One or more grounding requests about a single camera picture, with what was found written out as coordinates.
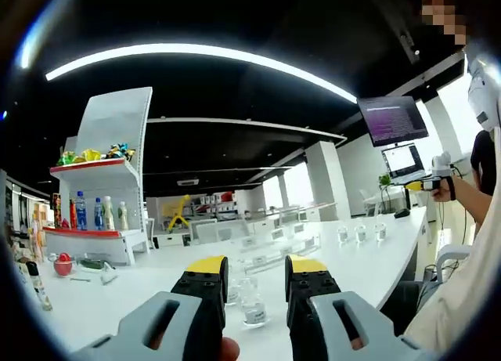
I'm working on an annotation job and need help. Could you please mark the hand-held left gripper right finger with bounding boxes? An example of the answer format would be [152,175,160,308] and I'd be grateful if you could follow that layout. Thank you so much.
[284,254,435,361]

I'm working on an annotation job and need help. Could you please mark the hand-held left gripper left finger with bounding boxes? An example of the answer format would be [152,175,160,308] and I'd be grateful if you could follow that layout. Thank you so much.
[70,255,230,361]

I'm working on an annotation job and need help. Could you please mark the clear acrylic reagent rack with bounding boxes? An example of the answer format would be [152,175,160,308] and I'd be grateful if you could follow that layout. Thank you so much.
[229,219,323,276]

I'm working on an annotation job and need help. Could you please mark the white green drink bottle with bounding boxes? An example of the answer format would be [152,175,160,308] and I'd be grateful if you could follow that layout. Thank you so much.
[102,195,116,232]

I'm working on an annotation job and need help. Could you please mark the blue water bottle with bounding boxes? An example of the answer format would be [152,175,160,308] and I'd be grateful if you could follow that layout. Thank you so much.
[93,197,105,232]

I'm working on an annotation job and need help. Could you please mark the tall blue drink bottle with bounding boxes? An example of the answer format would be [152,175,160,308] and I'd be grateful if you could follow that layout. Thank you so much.
[75,190,88,232]

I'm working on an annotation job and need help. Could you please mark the black cap bottle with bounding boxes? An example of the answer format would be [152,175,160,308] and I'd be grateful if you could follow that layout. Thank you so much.
[24,260,54,312]

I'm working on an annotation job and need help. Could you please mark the person's right hand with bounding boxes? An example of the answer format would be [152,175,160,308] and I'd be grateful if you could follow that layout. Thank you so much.
[429,176,457,204]

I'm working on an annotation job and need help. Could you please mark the person's left hand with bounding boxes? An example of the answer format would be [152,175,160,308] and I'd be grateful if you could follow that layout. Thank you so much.
[218,336,240,361]

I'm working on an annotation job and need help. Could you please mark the open laptop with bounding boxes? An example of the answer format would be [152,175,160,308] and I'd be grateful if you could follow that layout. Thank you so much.
[381,143,427,186]

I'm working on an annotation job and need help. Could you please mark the black monitor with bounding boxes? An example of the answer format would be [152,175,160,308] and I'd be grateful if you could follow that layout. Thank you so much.
[357,96,430,148]

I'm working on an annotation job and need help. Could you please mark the white desk row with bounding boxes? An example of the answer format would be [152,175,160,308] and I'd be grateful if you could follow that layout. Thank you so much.
[150,202,340,248]

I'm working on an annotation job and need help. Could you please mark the mesh office chair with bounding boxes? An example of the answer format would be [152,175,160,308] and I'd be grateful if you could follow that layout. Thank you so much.
[194,218,251,245]

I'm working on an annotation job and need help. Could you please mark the white plastic chair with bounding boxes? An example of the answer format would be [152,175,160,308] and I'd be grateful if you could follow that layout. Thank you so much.
[435,243,473,283]

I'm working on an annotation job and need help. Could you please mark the white chest device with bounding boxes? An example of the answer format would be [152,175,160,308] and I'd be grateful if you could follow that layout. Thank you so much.
[465,49,501,133]

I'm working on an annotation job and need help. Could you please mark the storage shelf with boxes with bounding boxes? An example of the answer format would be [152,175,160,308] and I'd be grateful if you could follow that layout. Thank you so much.
[191,190,238,215]

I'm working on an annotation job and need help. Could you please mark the clear plastic tray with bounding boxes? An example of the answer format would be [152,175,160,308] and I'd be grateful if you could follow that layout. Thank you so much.
[76,257,115,275]

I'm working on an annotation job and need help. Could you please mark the person in white shirt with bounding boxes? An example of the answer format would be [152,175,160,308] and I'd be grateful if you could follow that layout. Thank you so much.
[402,125,501,350]

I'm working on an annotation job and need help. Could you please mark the red and orange items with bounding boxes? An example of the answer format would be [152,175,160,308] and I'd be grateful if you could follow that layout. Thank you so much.
[52,252,75,277]

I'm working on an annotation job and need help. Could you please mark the dark snack tube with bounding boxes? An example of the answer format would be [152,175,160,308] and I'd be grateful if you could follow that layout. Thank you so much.
[52,192,63,229]

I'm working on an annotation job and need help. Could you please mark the blue snack packet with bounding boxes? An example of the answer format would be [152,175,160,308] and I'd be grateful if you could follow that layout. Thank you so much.
[104,142,130,160]

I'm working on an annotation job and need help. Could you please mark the white display shelf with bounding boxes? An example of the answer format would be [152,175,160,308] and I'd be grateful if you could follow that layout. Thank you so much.
[42,86,153,266]

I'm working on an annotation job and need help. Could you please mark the curved ceiling light strip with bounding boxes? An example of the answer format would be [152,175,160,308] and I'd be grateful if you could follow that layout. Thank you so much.
[45,42,359,105]

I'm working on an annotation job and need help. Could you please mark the black cable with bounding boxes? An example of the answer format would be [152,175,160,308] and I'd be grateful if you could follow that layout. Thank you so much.
[437,201,470,245]

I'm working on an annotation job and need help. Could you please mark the yellow frame stand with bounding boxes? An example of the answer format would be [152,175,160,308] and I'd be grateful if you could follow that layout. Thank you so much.
[161,193,193,233]

